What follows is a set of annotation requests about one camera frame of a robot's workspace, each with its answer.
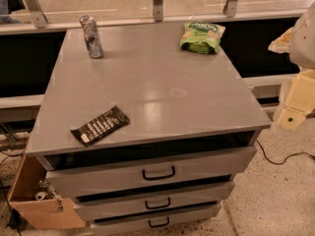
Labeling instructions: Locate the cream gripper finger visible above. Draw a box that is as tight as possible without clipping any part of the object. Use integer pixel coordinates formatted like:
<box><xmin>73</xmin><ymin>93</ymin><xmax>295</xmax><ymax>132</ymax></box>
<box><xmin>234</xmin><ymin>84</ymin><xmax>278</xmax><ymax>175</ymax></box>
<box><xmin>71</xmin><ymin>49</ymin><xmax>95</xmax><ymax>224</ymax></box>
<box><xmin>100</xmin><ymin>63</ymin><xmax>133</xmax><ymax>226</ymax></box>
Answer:
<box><xmin>276</xmin><ymin>69</ymin><xmax>315</xmax><ymax>131</ymax></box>
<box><xmin>268</xmin><ymin>29</ymin><xmax>292</xmax><ymax>54</ymax></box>

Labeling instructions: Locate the black rxbar chocolate bar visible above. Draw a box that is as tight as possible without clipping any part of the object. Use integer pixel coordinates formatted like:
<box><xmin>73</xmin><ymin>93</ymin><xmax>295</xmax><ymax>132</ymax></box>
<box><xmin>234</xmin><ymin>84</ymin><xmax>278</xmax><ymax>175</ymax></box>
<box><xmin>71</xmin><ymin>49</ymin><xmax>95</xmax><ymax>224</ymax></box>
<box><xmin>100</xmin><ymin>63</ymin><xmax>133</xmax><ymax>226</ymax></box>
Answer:
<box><xmin>71</xmin><ymin>106</ymin><xmax>130</xmax><ymax>147</ymax></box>

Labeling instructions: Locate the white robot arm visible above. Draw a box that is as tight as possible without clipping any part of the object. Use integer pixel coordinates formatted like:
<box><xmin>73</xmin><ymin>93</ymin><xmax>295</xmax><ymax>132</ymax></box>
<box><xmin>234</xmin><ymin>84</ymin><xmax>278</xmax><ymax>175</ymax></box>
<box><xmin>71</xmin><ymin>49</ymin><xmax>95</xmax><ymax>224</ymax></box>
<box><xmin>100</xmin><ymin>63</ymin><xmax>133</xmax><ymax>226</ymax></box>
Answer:
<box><xmin>268</xmin><ymin>2</ymin><xmax>315</xmax><ymax>131</ymax></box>

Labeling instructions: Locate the green snack chip bag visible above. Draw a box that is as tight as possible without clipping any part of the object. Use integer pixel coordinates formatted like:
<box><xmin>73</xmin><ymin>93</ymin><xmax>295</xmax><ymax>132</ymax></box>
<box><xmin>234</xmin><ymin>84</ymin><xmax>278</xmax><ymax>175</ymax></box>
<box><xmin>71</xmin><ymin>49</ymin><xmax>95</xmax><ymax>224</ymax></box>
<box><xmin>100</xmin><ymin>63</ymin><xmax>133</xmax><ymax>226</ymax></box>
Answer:
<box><xmin>180</xmin><ymin>22</ymin><xmax>225</xmax><ymax>54</ymax></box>

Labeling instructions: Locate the bottom grey drawer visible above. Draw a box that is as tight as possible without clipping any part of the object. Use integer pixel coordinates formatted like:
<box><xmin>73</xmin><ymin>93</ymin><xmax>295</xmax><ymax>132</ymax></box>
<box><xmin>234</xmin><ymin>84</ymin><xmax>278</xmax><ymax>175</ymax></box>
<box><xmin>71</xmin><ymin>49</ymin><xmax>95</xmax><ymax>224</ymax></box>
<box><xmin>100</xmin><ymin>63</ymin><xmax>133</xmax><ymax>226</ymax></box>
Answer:
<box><xmin>91</xmin><ymin>203</ymin><xmax>221</xmax><ymax>236</ymax></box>

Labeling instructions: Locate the grey drawer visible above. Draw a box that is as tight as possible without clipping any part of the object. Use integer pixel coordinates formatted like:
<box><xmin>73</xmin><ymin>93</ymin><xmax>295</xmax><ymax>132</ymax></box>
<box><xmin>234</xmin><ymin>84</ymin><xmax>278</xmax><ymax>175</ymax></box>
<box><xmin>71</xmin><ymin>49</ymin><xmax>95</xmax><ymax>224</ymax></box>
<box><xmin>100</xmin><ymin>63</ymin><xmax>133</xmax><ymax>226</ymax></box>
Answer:
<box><xmin>74</xmin><ymin>178</ymin><xmax>235</xmax><ymax>221</ymax></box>
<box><xmin>91</xmin><ymin>203</ymin><xmax>221</xmax><ymax>236</ymax></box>
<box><xmin>46</xmin><ymin>146</ymin><xmax>256</xmax><ymax>198</ymax></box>

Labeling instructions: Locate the grey drawer cabinet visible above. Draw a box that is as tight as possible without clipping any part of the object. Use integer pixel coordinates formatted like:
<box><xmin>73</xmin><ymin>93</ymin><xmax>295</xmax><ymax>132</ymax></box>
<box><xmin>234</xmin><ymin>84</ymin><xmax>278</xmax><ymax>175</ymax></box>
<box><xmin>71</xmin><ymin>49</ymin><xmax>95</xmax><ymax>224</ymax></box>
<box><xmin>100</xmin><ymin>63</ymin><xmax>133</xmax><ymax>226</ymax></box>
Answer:
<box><xmin>25</xmin><ymin>21</ymin><xmax>273</xmax><ymax>236</ymax></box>

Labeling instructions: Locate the silver blue drink can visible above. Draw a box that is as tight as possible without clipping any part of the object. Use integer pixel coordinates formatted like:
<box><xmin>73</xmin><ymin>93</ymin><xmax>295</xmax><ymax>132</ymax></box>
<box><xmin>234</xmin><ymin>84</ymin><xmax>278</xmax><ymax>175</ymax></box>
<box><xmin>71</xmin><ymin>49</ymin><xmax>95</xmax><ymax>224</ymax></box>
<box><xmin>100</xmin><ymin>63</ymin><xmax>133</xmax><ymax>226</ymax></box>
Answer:
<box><xmin>79</xmin><ymin>15</ymin><xmax>103</xmax><ymax>58</ymax></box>

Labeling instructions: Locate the middle grey drawer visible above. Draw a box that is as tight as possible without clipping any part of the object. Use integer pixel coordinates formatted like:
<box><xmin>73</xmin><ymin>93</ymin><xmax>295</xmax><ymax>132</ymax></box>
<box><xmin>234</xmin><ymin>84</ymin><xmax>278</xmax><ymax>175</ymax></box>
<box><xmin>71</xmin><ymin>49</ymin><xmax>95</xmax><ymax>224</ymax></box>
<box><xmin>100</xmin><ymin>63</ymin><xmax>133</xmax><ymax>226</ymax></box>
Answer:
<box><xmin>74</xmin><ymin>178</ymin><xmax>235</xmax><ymax>221</ymax></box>

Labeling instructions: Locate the top grey drawer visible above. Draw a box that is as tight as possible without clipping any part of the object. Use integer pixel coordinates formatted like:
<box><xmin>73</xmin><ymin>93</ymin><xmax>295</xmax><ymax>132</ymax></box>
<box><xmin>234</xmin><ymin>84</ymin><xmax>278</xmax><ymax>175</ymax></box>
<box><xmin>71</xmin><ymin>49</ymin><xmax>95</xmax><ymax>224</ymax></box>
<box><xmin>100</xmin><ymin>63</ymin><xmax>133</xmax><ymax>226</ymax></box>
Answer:
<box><xmin>46</xmin><ymin>146</ymin><xmax>256</xmax><ymax>198</ymax></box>

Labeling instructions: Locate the brown cardboard box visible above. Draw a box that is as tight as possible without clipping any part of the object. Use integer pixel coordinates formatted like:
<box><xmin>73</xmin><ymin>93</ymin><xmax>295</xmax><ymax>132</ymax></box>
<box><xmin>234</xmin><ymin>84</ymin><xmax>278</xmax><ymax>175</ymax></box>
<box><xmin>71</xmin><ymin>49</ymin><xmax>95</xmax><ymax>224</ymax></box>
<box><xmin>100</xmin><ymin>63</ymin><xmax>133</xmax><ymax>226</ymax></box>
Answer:
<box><xmin>8</xmin><ymin>155</ymin><xmax>86</xmax><ymax>229</ymax></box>

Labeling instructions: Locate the black floor cable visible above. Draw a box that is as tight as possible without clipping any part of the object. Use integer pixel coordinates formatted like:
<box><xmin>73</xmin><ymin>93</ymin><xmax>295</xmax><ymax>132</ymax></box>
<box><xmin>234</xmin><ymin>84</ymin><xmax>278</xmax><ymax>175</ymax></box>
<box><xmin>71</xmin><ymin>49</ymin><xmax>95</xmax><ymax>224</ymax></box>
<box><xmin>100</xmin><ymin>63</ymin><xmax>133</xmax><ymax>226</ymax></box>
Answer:
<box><xmin>255</xmin><ymin>139</ymin><xmax>315</xmax><ymax>166</ymax></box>

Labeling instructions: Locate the right metal railing bracket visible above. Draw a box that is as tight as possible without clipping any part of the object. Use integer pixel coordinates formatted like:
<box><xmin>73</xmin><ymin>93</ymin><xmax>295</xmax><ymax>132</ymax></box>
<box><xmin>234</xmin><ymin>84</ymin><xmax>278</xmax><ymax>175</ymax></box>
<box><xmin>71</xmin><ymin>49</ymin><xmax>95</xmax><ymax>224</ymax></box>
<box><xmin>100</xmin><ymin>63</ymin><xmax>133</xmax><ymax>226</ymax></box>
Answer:
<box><xmin>223</xmin><ymin>0</ymin><xmax>238</xmax><ymax>18</ymax></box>

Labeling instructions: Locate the metal railing bracket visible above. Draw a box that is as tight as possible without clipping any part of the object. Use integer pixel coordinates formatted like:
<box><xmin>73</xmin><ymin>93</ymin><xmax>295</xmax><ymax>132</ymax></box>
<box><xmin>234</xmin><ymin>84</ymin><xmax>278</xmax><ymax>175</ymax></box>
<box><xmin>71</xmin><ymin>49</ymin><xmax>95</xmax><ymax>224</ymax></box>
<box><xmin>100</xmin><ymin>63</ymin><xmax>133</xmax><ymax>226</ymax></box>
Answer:
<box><xmin>223</xmin><ymin>0</ymin><xmax>238</xmax><ymax>18</ymax></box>
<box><xmin>25</xmin><ymin>0</ymin><xmax>47</xmax><ymax>29</ymax></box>
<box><xmin>153</xmin><ymin>0</ymin><xmax>163</xmax><ymax>22</ymax></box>

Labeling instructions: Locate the middle metal railing bracket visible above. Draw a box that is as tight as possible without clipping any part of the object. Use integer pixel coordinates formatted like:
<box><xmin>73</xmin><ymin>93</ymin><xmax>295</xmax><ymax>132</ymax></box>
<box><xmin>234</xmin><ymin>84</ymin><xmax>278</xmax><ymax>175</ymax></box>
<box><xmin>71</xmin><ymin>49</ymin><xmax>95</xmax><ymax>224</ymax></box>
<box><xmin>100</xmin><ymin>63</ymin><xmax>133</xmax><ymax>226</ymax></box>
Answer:
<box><xmin>153</xmin><ymin>0</ymin><xmax>163</xmax><ymax>22</ymax></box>

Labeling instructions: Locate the black top drawer handle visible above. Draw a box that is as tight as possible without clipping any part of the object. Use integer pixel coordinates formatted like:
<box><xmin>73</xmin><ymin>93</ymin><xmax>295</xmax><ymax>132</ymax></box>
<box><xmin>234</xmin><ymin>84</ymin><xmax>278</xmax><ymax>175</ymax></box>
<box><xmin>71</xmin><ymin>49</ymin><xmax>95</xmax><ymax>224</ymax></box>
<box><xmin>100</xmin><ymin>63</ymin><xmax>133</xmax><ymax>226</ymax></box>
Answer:
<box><xmin>142</xmin><ymin>166</ymin><xmax>176</xmax><ymax>181</ymax></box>

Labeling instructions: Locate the black drawer handle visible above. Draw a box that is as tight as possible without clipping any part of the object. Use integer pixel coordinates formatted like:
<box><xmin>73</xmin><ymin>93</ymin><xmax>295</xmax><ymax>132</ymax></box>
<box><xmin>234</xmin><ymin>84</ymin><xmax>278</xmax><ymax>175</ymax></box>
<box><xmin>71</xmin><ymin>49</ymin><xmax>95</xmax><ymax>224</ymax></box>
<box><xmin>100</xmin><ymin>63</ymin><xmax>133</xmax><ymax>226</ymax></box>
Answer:
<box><xmin>148</xmin><ymin>216</ymin><xmax>170</xmax><ymax>228</ymax></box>
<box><xmin>142</xmin><ymin>166</ymin><xmax>176</xmax><ymax>181</ymax></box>
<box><xmin>145</xmin><ymin>198</ymin><xmax>171</xmax><ymax>210</ymax></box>

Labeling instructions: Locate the black middle drawer handle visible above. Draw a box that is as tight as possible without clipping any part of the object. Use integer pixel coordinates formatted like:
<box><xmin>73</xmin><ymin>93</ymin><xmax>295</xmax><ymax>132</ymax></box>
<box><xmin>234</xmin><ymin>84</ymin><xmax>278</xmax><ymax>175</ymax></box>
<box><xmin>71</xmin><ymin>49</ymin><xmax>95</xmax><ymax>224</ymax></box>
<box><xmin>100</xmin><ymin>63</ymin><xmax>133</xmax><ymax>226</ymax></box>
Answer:
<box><xmin>145</xmin><ymin>198</ymin><xmax>171</xmax><ymax>210</ymax></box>

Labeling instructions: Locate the black bottom drawer handle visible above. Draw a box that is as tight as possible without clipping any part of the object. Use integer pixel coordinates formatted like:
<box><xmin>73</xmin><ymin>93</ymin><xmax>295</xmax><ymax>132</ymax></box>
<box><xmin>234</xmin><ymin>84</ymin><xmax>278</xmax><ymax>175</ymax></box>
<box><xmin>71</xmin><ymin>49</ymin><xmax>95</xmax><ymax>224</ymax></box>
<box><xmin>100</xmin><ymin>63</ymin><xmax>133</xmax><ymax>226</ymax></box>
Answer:
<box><xmin>148</xmin><ymin>216</ymin><xmax>170</xmax><ymax>228</ymax></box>

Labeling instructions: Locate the left metal railing bracket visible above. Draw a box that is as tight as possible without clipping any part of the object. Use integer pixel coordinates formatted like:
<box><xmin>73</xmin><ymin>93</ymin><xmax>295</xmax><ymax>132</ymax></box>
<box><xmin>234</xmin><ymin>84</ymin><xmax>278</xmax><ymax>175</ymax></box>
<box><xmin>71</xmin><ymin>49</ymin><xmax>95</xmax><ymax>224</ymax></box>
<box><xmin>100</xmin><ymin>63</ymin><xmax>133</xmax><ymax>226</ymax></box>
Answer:
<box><xmin>25</xmin><ymin>0</ymin><xmax>47</xmax><ymax>29</ymax></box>

